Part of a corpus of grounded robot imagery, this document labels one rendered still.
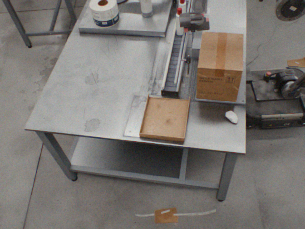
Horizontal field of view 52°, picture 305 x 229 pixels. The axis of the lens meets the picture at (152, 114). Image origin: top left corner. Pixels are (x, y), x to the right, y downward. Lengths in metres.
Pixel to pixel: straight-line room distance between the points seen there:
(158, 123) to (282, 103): 1.28
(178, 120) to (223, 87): 0.33
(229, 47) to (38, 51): 2.54
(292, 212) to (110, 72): 1.66
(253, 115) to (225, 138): 0.89
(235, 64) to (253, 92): 1.08
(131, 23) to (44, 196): 1.54
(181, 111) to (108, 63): 0.66
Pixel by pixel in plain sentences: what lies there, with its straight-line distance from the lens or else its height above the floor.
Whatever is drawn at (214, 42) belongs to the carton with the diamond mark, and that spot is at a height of 1.12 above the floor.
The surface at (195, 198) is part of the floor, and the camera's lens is 2.53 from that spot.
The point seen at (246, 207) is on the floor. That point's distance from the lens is 2.55.
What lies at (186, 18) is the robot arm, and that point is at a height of 1.33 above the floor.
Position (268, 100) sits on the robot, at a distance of 2.77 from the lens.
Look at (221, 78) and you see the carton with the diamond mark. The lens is 1.79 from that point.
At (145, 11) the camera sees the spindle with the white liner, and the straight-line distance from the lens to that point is 2.46.
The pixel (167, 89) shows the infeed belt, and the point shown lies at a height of 0.88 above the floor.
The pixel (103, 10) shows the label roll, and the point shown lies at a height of 1.02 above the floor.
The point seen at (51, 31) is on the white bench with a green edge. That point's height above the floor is 0.20.
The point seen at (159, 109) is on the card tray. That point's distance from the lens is 1.91.
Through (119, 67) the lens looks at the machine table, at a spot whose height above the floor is 0.83.
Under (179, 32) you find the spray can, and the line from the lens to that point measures 2.28.
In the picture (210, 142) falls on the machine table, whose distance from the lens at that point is 1.79.
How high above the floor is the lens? 2.36
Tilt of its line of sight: 54 degrees down
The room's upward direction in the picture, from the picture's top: 8 degrees counter-clockwise
